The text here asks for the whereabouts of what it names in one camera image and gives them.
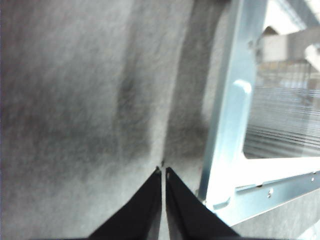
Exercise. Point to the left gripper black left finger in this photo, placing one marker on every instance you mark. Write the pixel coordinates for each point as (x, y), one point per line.
(140, 215)

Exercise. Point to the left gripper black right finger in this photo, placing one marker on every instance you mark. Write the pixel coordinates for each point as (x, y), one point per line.
(190, 215)

